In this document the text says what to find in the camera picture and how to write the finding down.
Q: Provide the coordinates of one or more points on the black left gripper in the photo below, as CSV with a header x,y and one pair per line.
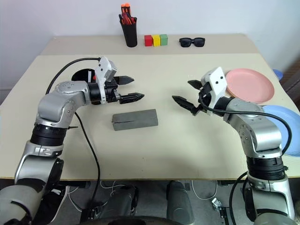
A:
x,y
110,95

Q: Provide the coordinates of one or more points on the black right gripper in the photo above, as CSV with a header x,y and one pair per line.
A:
x,y
205,93

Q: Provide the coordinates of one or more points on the grey glasses case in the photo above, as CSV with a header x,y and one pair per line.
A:
x,y
136,119

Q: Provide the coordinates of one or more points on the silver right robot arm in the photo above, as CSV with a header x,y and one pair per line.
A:
x,y
257,126

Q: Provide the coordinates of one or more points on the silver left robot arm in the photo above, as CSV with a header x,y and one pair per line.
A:
x,y
61,103

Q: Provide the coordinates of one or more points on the wide black cup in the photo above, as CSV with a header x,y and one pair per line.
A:
x,y
80,76

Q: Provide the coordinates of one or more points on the black sunglasses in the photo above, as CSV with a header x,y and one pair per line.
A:
x,y
186,42

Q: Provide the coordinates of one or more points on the red wooden block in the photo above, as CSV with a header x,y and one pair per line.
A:
x,y
148,41

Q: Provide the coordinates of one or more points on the tall black pen holder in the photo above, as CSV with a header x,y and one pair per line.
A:
x,y
130,35

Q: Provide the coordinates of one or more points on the yellow wooden block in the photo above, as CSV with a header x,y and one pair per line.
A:
x,y
156,40

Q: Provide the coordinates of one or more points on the green wooden block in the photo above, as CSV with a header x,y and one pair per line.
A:
x,y
164,39

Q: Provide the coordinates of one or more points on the pink plate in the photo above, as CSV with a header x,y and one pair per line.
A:
x,y
250,86

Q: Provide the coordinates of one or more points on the red marker in holder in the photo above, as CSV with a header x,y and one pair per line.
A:
x,y
127,20

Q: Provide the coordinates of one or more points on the blue round container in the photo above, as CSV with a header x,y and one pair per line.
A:
x,y
278,74

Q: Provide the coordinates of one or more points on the dark brown cabinet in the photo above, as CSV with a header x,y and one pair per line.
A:
x,y
293,77

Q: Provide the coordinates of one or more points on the blue plate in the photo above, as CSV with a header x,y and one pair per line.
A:
x,y
293,117

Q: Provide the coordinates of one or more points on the dark grey rounded leg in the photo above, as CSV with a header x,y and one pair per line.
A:
x,y
179,199
124,199

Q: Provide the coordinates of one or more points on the metal caster wheel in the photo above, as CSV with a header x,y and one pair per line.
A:
x,y
216,203

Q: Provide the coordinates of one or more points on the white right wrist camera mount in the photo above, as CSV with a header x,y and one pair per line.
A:
x,y
218,82

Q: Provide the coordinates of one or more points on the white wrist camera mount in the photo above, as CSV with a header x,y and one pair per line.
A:
x,y
218,82
103,68

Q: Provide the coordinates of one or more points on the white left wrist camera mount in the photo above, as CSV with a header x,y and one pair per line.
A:
x,y
103,68

